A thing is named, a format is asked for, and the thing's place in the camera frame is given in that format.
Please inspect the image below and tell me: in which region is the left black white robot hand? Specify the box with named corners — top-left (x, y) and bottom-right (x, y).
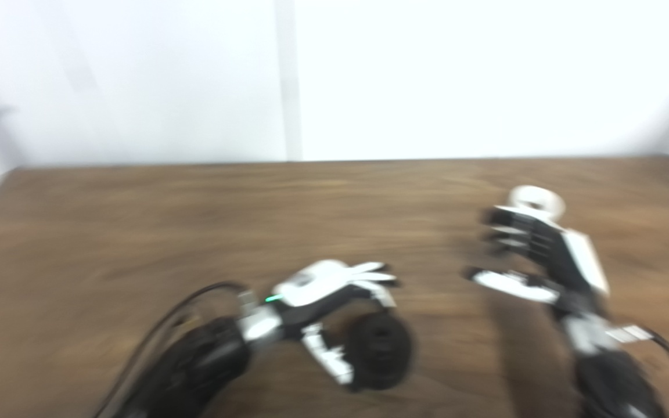
top-left (272, 259), bottom-right (400, 388)

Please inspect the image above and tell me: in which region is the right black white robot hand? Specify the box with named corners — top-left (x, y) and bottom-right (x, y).
top-left (465, 203), bottom-right (612, 318)

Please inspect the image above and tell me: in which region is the white plastic ring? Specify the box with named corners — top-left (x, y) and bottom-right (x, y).
top-left (508, 185), bottom-right (567, 219)

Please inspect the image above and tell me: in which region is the round black plastic part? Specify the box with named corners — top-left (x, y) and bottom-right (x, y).
top-left (345, 310), bottom-right (415, 392)

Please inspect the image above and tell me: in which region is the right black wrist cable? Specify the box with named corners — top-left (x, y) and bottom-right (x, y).
top-left (604, 324), bottom-right (669, 410)

